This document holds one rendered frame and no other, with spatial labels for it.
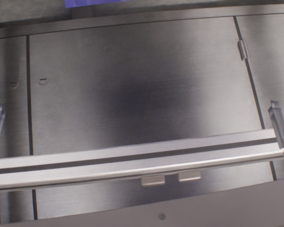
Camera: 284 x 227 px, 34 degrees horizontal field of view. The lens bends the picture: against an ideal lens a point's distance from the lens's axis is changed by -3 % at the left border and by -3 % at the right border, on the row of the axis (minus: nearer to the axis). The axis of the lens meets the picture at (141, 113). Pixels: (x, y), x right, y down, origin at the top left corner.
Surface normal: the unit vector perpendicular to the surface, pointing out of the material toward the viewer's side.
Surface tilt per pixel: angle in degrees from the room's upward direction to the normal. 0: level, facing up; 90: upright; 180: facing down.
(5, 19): 0
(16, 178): 90
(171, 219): 90
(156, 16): 90
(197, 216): 90
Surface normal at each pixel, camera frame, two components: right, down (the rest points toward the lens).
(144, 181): 0.04, -0.40
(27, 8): 0.13, 0.91
